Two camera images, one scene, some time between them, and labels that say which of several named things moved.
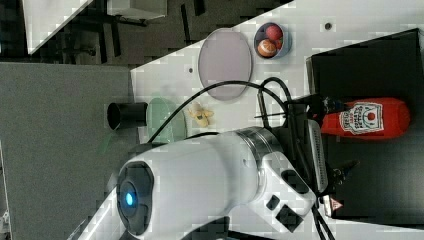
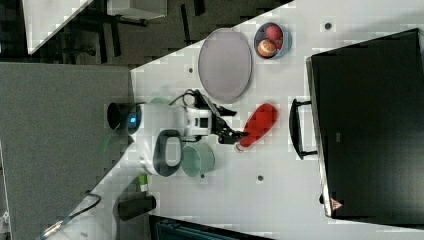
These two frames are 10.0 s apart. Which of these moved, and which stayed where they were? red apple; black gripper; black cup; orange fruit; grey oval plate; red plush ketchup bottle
Moved: black gripper; red plush ketchup bottle
Stayed: grey oval plate; red apple; black cup; orange fruit
